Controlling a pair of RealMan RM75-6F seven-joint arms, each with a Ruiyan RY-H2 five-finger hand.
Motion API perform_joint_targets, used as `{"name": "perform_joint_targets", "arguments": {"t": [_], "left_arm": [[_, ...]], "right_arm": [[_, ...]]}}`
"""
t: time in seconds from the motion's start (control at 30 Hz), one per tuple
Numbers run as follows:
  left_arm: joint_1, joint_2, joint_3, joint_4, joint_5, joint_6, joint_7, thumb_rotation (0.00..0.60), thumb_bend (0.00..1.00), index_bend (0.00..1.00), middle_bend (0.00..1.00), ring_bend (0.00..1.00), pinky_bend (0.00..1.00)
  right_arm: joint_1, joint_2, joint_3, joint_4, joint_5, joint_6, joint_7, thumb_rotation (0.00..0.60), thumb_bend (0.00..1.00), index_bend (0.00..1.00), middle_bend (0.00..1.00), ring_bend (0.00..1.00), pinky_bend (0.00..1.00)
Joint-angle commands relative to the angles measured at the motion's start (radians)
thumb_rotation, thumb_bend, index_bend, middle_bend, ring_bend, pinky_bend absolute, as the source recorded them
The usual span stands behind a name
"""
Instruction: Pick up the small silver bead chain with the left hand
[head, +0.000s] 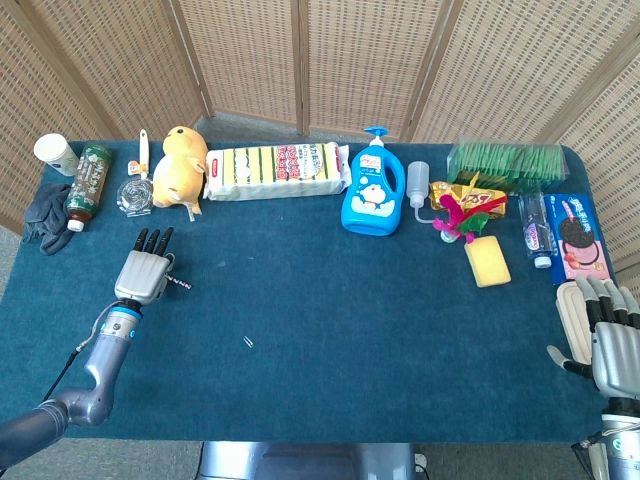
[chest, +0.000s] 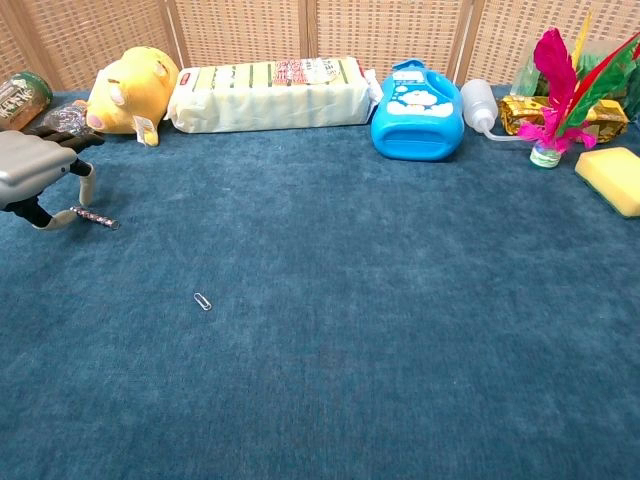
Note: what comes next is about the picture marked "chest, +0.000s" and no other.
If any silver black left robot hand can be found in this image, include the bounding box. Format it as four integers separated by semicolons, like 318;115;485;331
0;125;107;233

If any green tea bottle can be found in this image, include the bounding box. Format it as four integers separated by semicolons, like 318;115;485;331
0;70;54;133

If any yellow plush toy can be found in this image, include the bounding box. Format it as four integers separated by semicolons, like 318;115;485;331
85;45;181;148

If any pack of yellow sponges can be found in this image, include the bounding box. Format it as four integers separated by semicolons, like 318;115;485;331
164;55;384;136

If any woven bamboo folding screen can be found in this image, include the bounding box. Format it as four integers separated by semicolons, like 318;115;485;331
0;0;640;94

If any blue table mat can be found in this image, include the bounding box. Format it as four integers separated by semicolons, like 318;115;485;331
0;83;640;480

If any blue detergent pump bottle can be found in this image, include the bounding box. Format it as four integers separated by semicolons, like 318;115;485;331
369;58;466;163

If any clear squeeze wash bottle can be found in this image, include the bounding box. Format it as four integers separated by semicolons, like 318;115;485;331
459;78;537;144

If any gold foil snack bag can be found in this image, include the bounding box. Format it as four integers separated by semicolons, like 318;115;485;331
497;94;630;144

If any clear box of green sticks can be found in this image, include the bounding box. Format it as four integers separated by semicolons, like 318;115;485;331
511;38;640;99

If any colourful feather shuttlecock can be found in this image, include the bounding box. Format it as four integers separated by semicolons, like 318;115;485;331
516;9;640;170

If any yellow sponge block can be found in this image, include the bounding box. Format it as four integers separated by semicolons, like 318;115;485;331
573;146;640;219

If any white-handled mesh strainer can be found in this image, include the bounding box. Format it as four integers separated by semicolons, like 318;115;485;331
41;99;94;137

